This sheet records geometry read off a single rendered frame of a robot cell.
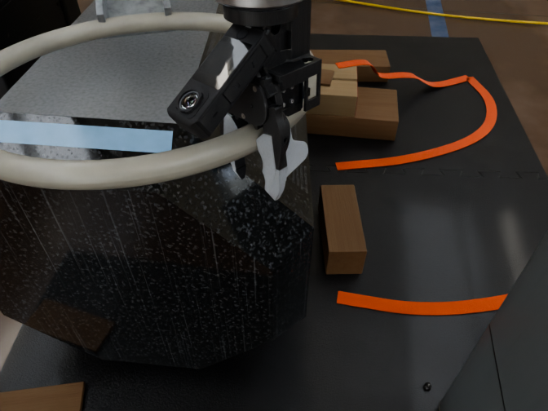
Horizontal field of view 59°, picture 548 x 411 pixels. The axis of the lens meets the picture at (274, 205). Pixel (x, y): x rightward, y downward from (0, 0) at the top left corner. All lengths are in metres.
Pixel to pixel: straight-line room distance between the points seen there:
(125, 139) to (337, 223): 0.90
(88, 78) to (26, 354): 0.90
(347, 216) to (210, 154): 1.15
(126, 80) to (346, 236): 0.88
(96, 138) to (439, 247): 1.24
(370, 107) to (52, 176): 1.75
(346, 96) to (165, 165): 1.57
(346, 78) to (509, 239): 0.90
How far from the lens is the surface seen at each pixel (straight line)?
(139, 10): 0.97
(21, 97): 0.99
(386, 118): 2.08
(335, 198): 1.66
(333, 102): 2.02
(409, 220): 1.81
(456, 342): 1.56
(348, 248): 1.52
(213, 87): 0.45
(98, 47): 1.09
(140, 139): 0.85
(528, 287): 0.95
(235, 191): 0.88
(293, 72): 0.49
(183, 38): 1.08
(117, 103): 0.91
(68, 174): 0.51
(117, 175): 0.49
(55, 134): 0.91
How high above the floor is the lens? 1.31
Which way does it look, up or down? 46 degrees down
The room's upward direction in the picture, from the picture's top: straight up
